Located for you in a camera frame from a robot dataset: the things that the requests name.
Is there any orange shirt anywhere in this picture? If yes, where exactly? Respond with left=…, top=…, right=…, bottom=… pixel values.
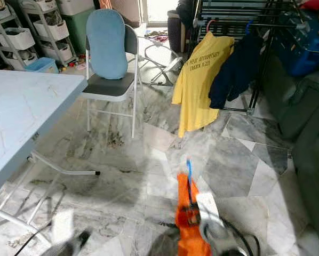
left=174, top=171, right=212, bottom=256

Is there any pink plastic hanger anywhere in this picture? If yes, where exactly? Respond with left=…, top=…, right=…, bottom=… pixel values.
left=205, top=19, right=216, bottom=34

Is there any light blue plastic box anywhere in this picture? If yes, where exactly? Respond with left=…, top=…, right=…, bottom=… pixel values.
left=23, top=57, right=59, bottom=74

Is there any white folding chair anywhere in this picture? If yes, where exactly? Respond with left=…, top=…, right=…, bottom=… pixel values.
left=81, top=24, right=143, bottom=140

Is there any green storage bin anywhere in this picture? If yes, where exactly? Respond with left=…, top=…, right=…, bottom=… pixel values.
left=62, top=8, right=91, bottom=54

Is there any blue chair cushion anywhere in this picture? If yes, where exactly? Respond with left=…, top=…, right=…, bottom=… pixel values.
left=86, top=9, right=129, bottom=81

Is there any white storage box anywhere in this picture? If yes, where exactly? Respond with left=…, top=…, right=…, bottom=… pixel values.
left=55, top=0, right=95, bottom=15

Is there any yellow printed T-shirt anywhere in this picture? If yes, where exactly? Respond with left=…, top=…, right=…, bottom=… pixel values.
left=172, top=31, right=235, bottom=138

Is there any dark purple bag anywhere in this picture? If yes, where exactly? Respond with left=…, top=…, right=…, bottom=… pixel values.
left=168, top=11, right=191, bottom=53

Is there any navy blue shirt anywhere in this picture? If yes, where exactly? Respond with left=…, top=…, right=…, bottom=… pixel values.
left=209, top=32, right=265, bottom=110

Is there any black drying rack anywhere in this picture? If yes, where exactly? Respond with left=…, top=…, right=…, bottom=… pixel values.
left=186, top=0, right=315, bottom=116

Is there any dark green sofa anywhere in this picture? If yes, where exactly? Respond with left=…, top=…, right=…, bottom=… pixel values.
left=258, top=53, right=319, bottom=251

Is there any blue hard suitcase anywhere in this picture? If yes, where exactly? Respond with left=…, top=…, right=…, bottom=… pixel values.
left=277, top=24, right=319, bottom=78

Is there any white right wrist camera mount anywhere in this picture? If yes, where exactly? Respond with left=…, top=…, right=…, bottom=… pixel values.
left=196, top=192, right=227, bottom=235

